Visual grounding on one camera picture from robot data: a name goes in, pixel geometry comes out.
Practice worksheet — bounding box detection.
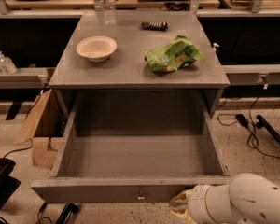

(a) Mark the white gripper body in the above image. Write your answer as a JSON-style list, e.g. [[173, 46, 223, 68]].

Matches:
[[188, 185, 240, 224]]

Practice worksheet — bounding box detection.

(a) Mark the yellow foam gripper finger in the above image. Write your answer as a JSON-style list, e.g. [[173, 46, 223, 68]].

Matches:
[[169, 189, 191, 208], [170, 208, 193, 224]]

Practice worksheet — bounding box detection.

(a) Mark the grey top drawer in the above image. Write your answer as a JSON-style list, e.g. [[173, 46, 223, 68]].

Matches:
[[32, 90, 229, 203]]

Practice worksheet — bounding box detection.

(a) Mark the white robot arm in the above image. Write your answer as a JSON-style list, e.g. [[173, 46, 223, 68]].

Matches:
[[169, 173, 280, 224]]

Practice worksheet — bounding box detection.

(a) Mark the black power adapter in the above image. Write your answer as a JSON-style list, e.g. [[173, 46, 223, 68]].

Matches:
[[236, 114, 248, 128]]

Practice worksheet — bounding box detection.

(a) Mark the black floor stand leg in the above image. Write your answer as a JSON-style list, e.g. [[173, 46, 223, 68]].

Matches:
[[256, 115, 280, 145]]

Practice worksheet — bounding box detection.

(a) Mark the green chip bag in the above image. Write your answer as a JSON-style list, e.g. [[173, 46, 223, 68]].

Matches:
[[145, 35, 205, 73]]

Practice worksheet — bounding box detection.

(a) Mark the brown cardboard box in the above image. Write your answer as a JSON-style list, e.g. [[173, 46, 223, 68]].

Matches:
[[13, 86, 63, 168]]

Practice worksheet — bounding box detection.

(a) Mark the grey wooden cabinet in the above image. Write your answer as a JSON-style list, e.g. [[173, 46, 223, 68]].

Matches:
[[49, 9, 230, 112]]

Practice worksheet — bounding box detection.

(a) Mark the white spray nozzle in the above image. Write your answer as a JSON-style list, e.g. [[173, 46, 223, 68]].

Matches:
[[213, 42, 220, 51]]

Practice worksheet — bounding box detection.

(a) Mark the black chair base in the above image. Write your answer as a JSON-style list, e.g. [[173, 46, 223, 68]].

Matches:
[[0, 158, 21, 224]]

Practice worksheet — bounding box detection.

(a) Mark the cream paper bowl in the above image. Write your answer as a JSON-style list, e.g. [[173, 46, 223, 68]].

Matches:
[[76, 36, 117, 63]]

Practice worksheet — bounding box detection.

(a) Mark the clear plastic water bottle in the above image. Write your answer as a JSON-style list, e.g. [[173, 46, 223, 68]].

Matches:
[[100, 0, 117, 25]]

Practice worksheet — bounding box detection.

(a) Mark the clear sanitizer bottle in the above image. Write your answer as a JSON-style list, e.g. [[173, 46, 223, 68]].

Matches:
[[0, 51, 17, 75]]

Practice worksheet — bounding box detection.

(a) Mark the black floor cable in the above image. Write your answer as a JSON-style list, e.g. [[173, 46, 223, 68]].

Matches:
[[217, 93, 280, 161]]

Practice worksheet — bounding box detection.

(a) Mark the black cable with plug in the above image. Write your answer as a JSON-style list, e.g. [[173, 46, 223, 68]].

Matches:
[[35, 202, 80, 224]]

